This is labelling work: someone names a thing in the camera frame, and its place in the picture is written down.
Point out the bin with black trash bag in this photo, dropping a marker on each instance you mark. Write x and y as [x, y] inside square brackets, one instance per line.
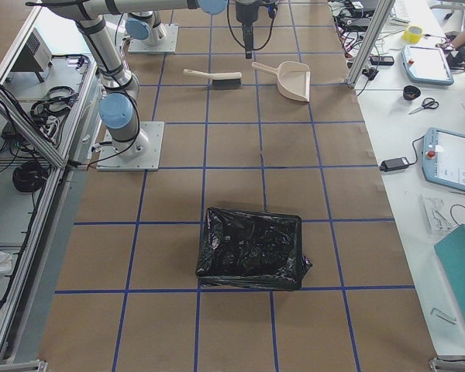
[252, 250]

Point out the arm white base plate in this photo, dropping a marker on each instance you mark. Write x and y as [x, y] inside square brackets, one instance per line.
[167, 46]
[142, 155]

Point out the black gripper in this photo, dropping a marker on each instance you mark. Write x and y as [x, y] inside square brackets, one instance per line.
[243, 12]

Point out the metal allen key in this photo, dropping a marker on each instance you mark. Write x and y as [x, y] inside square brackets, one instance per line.
[442, 315]

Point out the small black bowl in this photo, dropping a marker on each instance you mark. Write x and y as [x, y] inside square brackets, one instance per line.
[410, 93]

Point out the blue teach pendant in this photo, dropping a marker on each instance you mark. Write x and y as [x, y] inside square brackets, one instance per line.
[426, 65]
[443, 158]

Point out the scissors with black handles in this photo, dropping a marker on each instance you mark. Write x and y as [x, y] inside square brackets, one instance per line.
[427, 103]

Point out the beige plastic dustpan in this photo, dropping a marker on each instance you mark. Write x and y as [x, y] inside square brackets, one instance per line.
[293, 79]

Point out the white hand brush black bristles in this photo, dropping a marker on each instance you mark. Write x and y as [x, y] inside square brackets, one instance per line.
[219, 80]

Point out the blue teach pendant far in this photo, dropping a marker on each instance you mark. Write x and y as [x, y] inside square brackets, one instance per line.
[426, 65]

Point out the yellow tape roll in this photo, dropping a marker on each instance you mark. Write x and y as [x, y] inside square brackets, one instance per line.
[413, 34]

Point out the blue teach pendant near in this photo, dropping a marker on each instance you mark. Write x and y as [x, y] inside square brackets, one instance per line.
[443, 158]

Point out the black phone device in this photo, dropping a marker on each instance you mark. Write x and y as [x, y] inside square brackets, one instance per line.
[381, 60]

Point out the black power adapter brick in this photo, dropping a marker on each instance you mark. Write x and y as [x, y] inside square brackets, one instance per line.
[394, 164]

